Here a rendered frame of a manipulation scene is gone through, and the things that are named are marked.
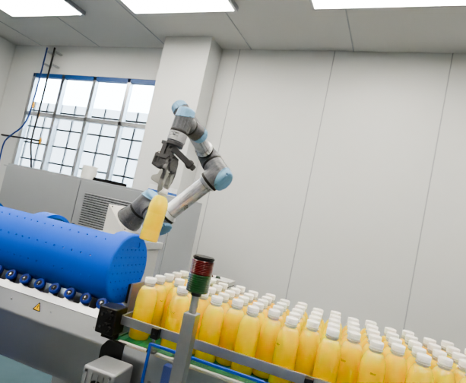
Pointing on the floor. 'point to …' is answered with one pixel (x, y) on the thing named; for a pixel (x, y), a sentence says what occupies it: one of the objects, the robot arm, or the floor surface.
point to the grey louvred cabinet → (94, 208)
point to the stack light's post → (184, 347)
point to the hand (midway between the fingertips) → (163, 190)
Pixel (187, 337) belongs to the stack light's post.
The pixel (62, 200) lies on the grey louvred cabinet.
